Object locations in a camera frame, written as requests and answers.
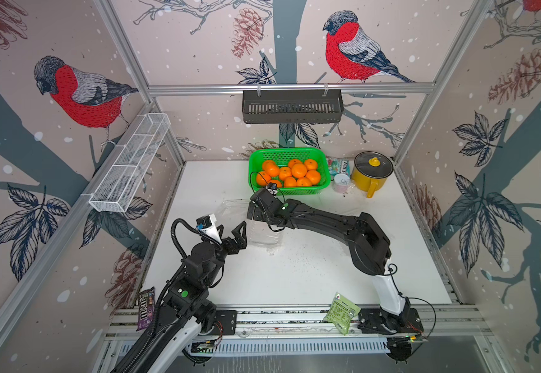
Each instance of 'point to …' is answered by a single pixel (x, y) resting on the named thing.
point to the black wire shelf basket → (291, 106)
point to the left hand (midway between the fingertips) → (238, 221)
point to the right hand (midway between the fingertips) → (257, 209)
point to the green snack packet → (336, 165)
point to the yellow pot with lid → (370, 171)
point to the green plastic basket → (287, 156)
